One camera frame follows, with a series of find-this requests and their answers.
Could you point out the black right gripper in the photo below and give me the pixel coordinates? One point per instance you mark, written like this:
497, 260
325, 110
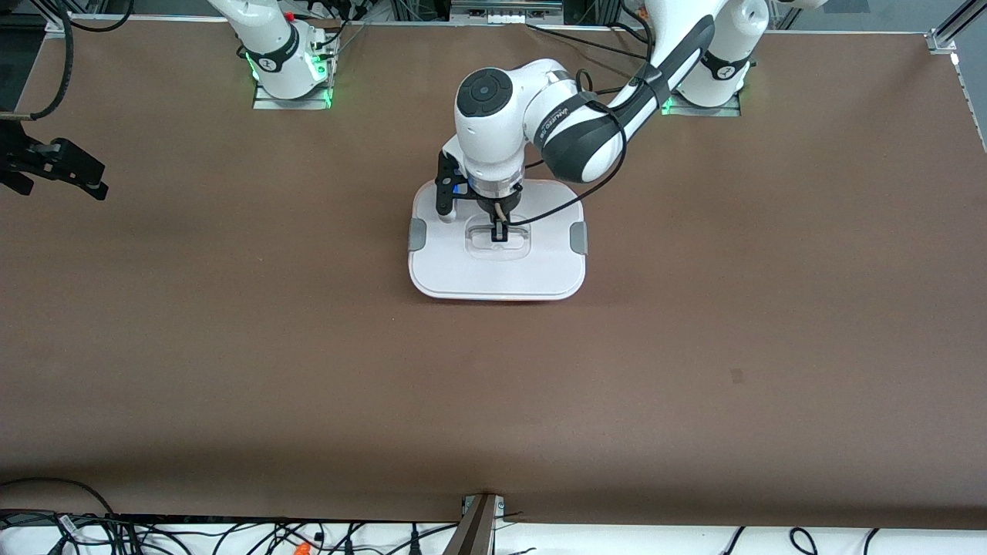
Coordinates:
17, 154

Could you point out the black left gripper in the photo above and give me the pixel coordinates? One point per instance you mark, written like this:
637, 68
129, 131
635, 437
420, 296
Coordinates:
493, 209

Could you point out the white box lid grey clips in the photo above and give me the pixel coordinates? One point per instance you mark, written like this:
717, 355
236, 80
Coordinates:
493, 274

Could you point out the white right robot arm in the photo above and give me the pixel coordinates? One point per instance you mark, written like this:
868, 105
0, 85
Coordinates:
270, 31

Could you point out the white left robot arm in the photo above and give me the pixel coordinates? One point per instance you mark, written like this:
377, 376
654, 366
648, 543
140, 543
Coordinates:
501, 123

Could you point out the grey power strip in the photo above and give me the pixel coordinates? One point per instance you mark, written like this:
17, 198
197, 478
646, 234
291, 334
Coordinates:
501, 14

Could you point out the aluminium frame profile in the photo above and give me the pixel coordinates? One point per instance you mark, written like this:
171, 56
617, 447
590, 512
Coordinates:
947, 35
60, 25

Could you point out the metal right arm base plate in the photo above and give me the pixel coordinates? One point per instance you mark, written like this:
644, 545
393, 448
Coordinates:
293, 104

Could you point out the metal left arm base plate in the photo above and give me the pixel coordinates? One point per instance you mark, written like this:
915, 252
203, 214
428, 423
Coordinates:
702, 112

